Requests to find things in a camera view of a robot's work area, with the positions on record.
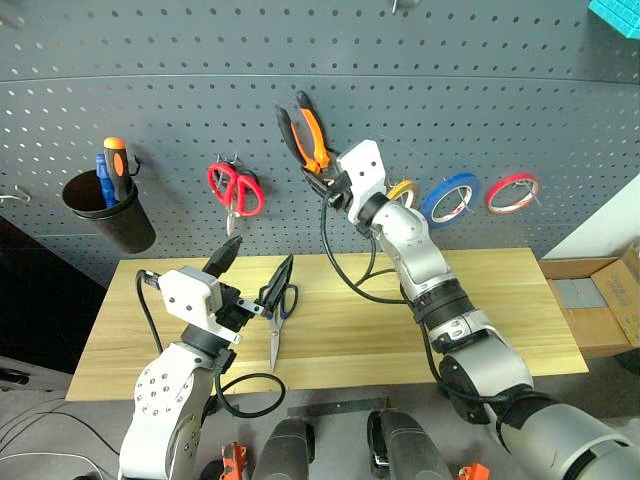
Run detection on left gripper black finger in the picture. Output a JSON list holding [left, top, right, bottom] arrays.
[[253, 253, 295, 317], [201, 234, 244, 279]]

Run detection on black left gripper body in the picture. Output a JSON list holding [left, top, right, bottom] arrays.
[[217, 285, 266, 334]]

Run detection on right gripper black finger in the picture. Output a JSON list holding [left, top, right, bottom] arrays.
[[301, 169, 334, 199], [324, 146, 347, 177]]

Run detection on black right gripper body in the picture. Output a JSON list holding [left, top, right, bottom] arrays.
[[319, 172, 354, 212]]

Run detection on orange black handled pliers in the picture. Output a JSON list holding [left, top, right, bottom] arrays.
[[273, 89, 335, 177]]

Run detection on yellow tape roll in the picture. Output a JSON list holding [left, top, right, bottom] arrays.
[[387, 179, 420, 211]]

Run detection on blue tape roll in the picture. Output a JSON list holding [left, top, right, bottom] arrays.
[[420, 172, 482, 230]]

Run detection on red tape roll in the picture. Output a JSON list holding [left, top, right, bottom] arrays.
[[485, 172, 542, 217]]

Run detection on dark grey metal pegboard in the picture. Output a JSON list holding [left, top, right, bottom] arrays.
[[0, 0, 640, 290]]

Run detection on black plastic cup holder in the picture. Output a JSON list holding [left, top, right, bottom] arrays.
[[61, 169, 157, 255]]

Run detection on dark metal plate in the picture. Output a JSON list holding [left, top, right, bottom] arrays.
[[286, 397, 392, 419]]

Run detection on dark grey rounded shape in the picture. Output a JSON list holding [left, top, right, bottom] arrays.
[[366, 408, 452, 480], [251, 417, 317, 480]]

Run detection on brown cardboard box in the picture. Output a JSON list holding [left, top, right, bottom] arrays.
[[539, 247, 640, 360]]

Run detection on teal foam block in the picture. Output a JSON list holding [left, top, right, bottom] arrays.
[[587, 0, 640, 41]]

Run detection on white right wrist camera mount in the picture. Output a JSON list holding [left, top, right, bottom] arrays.
[[335, 140, 390, 224]]

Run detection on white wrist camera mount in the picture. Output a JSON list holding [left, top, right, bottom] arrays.
[[335, 140, 390, 224], [158, 267, 244, 346]]

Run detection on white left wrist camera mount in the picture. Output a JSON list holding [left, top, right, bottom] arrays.
[[158, 267, 244, 346]]

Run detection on black handled scissors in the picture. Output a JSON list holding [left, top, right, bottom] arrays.
[[257, 255, 301, 372]]

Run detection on red handled scissors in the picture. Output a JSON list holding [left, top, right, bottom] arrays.
[[207, 161, 265, 237]]

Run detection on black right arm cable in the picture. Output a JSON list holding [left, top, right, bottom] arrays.
[[319, 197, 506, 404]]

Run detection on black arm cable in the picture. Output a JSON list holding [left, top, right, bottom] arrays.
[[319, 197, 506, 404], [135, 269, 287, 419]]

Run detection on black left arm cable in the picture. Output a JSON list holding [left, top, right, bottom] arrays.
[[135, 269, 287, 419]]

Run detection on orange black handled screwdriver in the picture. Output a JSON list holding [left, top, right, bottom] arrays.
[[103, 136, 133, 204]]

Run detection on blue handled screwdriver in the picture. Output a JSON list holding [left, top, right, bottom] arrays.
[[94, 153, 117, 210]]

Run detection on grey floor cable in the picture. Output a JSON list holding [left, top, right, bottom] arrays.
[[0, 397, 122, 464]]

